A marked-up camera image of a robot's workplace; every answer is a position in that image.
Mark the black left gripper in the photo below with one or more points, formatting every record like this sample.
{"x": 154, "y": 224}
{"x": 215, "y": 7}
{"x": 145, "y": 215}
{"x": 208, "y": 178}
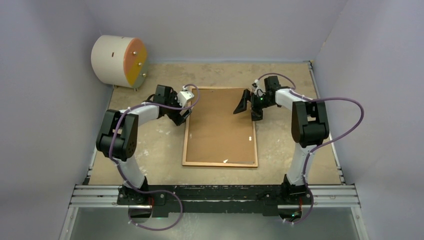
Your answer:
{"x": 177, "y": 118}

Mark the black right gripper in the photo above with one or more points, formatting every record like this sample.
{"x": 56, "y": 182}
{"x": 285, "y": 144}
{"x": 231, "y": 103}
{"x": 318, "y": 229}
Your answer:
{"x": 256, "y": 114}

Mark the wooden picture frame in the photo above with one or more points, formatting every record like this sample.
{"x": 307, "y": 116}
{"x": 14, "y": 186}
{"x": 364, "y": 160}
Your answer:
{"x": 218, "y": 164}

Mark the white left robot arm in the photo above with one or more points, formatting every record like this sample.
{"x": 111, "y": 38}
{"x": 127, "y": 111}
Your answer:
{"x": 118, "y": 135}

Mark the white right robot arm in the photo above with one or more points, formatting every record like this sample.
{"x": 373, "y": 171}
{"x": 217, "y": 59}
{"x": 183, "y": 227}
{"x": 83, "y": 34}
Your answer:
{"x": 309, "y": 126}

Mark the white cylindrical drum cabinet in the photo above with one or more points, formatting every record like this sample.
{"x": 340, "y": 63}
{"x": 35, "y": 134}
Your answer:
{"x": 120, "y": 61}

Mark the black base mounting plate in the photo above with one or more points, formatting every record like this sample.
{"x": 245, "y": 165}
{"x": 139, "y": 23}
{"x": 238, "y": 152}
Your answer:
{"x": 268, "y": 200}

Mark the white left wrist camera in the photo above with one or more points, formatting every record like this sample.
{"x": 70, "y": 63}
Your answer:
{"x": 184, "y": 96}

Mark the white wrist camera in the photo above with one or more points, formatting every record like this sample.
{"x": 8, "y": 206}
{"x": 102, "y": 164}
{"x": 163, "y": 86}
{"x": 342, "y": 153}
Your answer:
{"x": 184, "y": 96}
{"x": 256, "y": 88}

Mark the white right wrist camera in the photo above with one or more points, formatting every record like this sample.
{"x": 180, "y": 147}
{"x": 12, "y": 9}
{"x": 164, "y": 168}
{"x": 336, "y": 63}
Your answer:
{"x": 256, "y": 88}

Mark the aluminium extrusion rail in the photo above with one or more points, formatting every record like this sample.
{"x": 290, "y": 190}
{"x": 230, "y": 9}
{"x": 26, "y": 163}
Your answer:
{"x": 324, "y": 196}

